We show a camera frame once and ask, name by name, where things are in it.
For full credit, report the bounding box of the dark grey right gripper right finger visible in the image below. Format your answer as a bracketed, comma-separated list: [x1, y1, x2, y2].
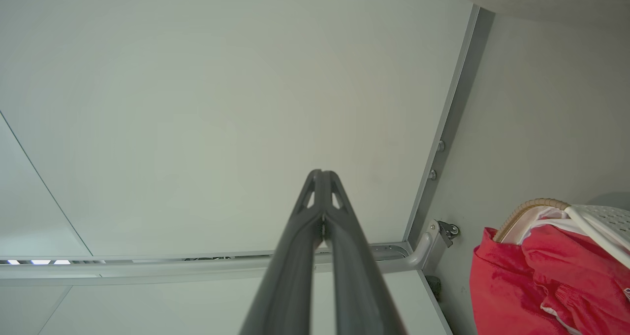
[321, 170, 407, 335]

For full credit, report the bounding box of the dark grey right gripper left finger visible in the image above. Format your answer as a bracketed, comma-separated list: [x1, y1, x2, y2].
[239, 169, 324, 335]

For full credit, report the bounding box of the red garment with white stripes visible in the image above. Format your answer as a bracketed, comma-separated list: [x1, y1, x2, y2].
[469, 206, 630, 335]

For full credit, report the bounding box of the small black caster wheel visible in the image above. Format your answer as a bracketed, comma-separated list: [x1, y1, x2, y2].
[438, 221, 460, 248]

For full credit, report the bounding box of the white plastic laundry basket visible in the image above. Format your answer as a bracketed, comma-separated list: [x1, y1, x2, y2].
[494, 198, 630, 270]

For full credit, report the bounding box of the grey metal partition frame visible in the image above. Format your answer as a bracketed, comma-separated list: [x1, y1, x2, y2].
[0, 4, 495, 287]

